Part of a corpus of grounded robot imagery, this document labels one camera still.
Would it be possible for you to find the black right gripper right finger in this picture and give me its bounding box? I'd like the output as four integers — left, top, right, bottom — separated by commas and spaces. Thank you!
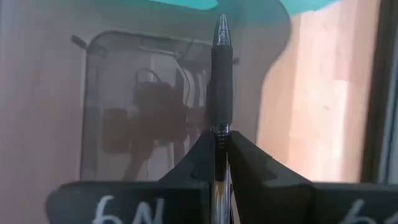
226, 130, 398, 224

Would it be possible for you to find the teal translucent plastic bin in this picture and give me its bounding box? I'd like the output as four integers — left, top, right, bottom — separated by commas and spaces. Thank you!
146, 0, 341, 18

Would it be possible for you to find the grey translucent plastic bin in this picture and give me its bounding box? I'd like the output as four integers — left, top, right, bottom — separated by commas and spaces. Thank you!
70, 30, 240, 182

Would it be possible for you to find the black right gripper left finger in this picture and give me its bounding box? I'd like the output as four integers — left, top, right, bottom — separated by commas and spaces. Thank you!
45, 129, 216, 224

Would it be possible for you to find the black pen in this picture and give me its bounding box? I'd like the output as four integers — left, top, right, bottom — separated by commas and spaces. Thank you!
210, 13, 234, 224

